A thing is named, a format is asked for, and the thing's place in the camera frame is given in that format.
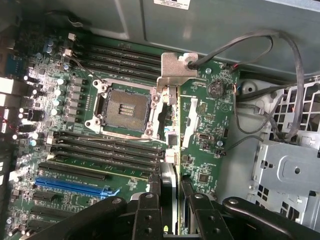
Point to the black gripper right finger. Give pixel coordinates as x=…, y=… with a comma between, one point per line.
x=262, y=220

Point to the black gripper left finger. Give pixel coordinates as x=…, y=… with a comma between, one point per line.
x=87, y=220

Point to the black expansion slot, blue latch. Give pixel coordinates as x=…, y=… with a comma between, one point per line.
x=55, y=212

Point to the long black expansion slot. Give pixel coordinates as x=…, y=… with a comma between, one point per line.
x=72, y=172

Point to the short black expansion slot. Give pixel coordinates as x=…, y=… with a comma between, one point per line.
x=42, y=197

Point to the silver open PC case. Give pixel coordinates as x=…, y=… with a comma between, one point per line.
x=237, y=170

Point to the black RAM slot, white clips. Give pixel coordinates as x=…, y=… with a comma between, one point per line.
x=125, y=63
x=112, y=165
x=112, y=150
x=125, y=48

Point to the grey metal disk bay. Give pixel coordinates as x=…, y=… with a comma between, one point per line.
x=287, y=162

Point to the green Dell motherboard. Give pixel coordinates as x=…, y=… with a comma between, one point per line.
x=207, y=140

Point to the CPU socket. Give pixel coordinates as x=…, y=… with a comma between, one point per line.
x=125, y=107

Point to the silver open socket cover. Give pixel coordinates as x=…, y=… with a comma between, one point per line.
x=194, y=112

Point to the round coin battery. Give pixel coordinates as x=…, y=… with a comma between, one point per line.
x=215, y=88

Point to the grey metal power supply box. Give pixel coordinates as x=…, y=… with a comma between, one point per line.
x=225, y=25

